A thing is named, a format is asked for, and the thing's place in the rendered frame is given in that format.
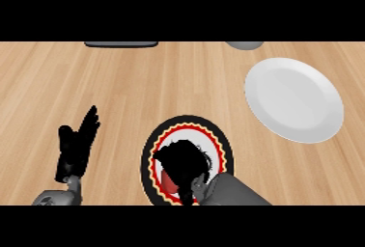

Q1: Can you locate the black red patterned plate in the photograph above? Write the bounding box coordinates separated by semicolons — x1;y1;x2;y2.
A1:
141;114;235;206

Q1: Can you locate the red bell pepper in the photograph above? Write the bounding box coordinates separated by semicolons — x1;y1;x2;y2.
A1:
160;168;184;194

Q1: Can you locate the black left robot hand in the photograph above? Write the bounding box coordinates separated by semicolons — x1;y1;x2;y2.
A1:
55;104;102;183

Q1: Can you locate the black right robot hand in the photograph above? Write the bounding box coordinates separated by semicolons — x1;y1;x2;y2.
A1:
151;138;215;206

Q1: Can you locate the dark grey flat appliance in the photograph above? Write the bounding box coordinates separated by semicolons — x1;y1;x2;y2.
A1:
83;41;160;49

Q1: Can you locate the white plate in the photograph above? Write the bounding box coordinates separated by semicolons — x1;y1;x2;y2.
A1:
244;57;345;145

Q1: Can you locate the grey rounded object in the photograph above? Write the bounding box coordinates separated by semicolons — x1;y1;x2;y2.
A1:
223;41;265;51

